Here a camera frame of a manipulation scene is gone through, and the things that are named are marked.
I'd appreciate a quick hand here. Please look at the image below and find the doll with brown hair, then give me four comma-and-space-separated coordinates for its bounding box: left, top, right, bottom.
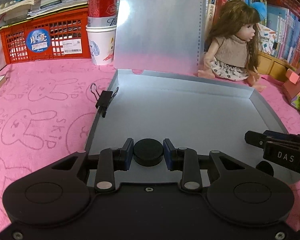
197, 0, 266, 92

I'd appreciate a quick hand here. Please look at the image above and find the translucent clipboard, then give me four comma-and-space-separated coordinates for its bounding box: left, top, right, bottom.
114, 0, 205, 74

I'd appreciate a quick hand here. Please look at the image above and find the red soda can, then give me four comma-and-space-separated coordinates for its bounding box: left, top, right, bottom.
88, 0, 117, 28

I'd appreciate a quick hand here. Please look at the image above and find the wooden drawer box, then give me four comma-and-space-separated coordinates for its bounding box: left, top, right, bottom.
257, 51, 296, 82

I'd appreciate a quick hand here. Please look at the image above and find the black binder clip on box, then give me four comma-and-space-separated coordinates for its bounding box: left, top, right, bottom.
90, 83, 119, 118

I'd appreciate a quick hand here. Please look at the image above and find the blue white plush toy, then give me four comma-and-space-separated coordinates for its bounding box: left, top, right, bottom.
251, 0, 267, 22

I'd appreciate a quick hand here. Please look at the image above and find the pink bunny print cloth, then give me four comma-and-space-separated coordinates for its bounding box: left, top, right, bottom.
0, 55, 300, 233

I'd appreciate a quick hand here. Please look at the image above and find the white paper cup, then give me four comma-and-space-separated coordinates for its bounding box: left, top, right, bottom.
86, 25, 116, 66

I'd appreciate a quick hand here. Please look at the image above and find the grey cardboard box tray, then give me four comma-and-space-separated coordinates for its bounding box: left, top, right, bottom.
84, 69, 300, 188

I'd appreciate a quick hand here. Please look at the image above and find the row of shelf books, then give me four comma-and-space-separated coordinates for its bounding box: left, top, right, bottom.
205, 0, 300, 67

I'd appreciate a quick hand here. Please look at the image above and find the black round cap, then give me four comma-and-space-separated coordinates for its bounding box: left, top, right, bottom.
133, 138, 164, 167

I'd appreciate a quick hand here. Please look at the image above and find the thin black round disc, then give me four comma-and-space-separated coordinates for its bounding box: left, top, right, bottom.
255, 160, 274, 177

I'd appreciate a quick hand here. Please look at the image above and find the red plastic crate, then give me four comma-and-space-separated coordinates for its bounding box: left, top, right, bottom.
0, 5, 91, 64

